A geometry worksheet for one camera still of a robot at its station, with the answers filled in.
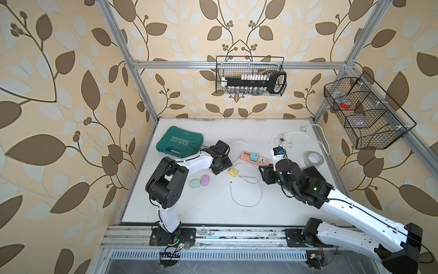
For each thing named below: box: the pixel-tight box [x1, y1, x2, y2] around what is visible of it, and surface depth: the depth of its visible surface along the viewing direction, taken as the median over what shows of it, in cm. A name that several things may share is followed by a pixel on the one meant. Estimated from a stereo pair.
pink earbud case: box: [200, 174, 211, 187], surface depth 95 cm
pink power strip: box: [240, 150, 269, 166], surface depth 100 cm
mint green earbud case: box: [189, 178, 202, 189], surface depth 92 cm
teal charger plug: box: [249, 152, 259, 163], surface depth 96 cm
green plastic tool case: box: [155, 126, 205, 159], surface depth 105 cm
